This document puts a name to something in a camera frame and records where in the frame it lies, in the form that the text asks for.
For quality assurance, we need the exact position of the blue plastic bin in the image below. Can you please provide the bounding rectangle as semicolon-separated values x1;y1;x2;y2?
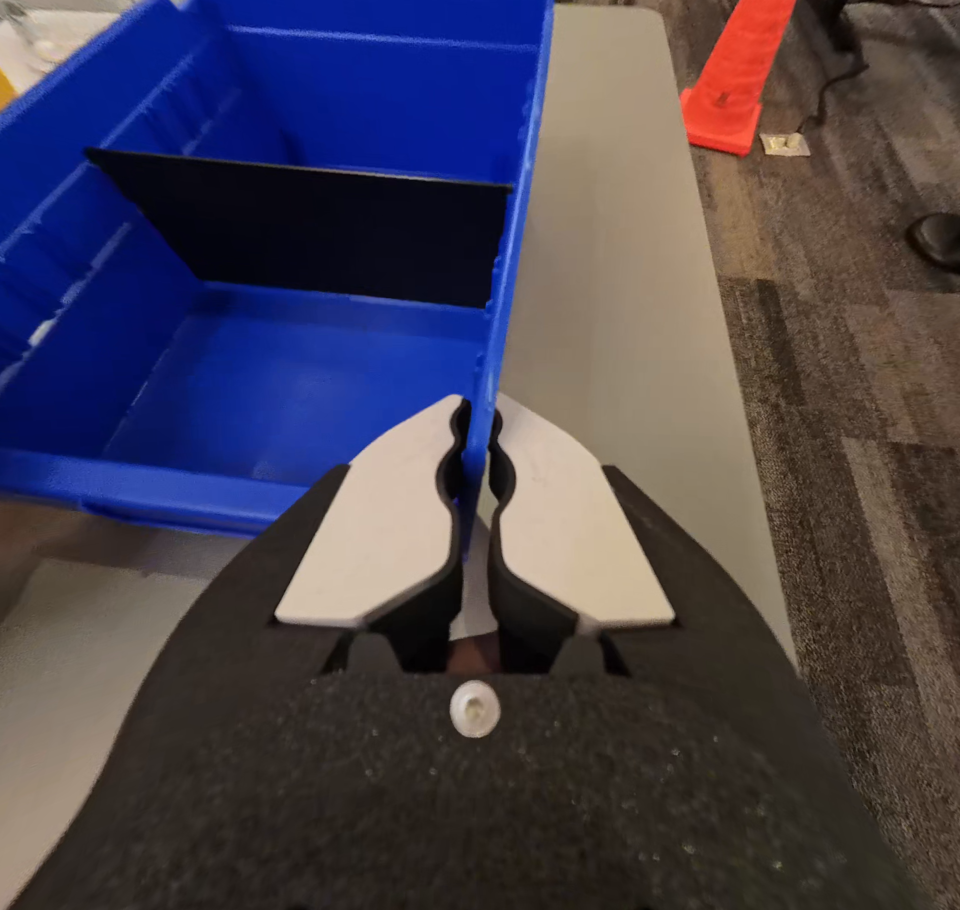
0;0;558;562

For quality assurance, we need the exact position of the orange floor cable ramp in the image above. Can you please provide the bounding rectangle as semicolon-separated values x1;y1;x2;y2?
678;0;816;158

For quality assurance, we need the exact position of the black stand foot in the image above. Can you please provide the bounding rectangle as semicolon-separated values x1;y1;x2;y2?
802;0;879;56

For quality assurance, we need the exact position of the black floor cable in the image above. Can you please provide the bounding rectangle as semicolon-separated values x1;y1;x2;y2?
795;47;871;134

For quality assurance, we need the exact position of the black bin divider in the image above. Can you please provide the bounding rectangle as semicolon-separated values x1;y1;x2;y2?
84;148;515;309

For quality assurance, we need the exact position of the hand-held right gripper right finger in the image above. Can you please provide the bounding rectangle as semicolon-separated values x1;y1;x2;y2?
487;394;678;674

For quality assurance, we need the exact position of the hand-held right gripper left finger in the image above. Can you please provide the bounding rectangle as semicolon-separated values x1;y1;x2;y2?
273;394;472;674

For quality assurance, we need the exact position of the black shoe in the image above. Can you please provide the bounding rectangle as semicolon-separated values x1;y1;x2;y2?
906;212;960;273

